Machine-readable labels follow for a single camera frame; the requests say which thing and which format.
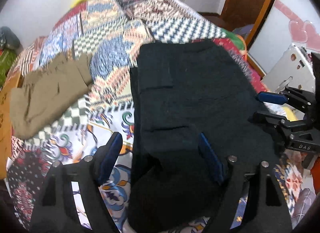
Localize orange patterned sheet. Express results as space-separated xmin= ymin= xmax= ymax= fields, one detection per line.
xmin=0 ymin=72 xmax=23 ymax=180

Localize wooden wardrobe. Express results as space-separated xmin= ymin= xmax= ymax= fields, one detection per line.
xmin=220 ymin=0 xmax=275 ymax=48

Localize white sliding wardrobe door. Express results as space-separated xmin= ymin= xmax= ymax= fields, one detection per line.
xmin=248 ymin=0 xmax=319 ymax=74

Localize colourful fleece blanket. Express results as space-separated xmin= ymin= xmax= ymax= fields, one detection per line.
xmin=221 ymin=28 xmax=247 ymax=52

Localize patchwork patterned bedspread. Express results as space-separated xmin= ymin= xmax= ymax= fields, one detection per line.
xmin=6 ymin=0 xmax=316 ymax=233

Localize black pants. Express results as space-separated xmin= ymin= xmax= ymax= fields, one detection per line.
xmin=127 ymin=41 xmax=278 ymax=232

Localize folded khaki pants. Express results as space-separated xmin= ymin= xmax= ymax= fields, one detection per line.
xmin=10 ymin=52 xmax=92 ymax=140

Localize pile of blue clothes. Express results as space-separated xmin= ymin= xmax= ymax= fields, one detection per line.
xmin=0 ymin=26 xmax=21 ymax=50

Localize green storage bag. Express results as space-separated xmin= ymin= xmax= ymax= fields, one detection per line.
xmin=0 ymin=49 xmax=17 ymax=86

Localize white suitcase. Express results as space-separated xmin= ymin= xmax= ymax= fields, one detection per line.
xmin=262 ymin=44 xmax=316 ymax=93

